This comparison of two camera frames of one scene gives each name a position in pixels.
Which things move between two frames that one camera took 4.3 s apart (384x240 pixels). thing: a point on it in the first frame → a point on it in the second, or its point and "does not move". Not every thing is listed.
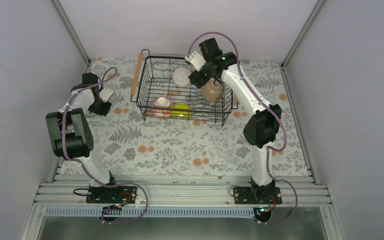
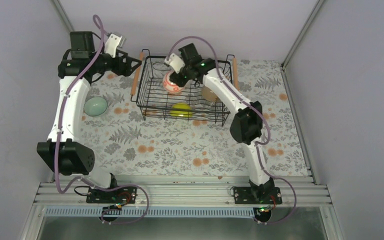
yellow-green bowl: x=181 y=110 does not move
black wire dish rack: x=164 y=90 does not move
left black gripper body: x=97 y=108 → x=116 y=69
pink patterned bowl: x=162 y=107 → x=170 y=86
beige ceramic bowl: x=212 y=90 does not move
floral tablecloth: x=126 y=143 does not move
